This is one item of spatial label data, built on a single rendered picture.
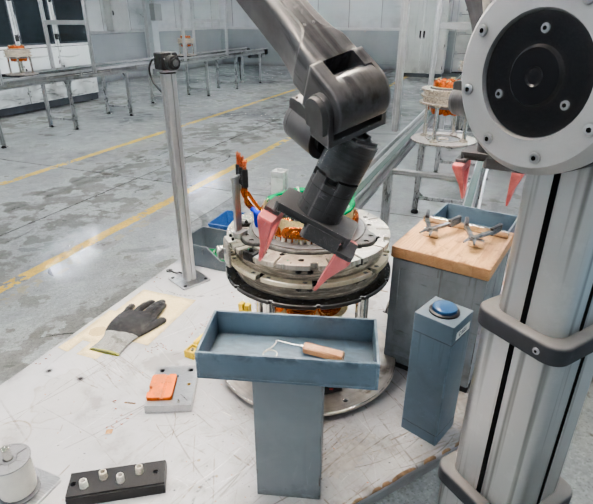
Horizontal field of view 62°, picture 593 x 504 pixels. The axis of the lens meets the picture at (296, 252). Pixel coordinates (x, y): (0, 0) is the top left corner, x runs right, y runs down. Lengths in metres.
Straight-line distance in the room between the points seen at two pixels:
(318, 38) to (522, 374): 0.42
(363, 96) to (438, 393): 0.55
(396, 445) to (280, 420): 0.28
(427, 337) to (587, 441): 1.53
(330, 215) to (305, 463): 0.40
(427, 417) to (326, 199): 0.50
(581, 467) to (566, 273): 1.70
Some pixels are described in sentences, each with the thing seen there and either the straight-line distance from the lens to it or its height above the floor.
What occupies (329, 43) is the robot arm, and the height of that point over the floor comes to 1.45.
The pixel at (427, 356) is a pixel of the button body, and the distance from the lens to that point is 0.87.
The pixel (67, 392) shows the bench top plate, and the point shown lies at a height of 0.78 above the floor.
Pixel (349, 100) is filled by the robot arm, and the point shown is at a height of 1.40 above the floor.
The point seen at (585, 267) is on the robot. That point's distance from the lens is 0.55.
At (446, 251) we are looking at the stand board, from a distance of 0.99.
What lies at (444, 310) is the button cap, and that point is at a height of 1.04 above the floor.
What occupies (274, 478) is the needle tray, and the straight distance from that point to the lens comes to 0.85.
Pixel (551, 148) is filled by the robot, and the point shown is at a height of 1.38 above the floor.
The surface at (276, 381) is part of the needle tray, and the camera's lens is 0.69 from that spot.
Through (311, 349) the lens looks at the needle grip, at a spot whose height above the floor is 1.04.
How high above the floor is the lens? 1.47
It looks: 26 degrees down
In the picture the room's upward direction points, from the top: straight up
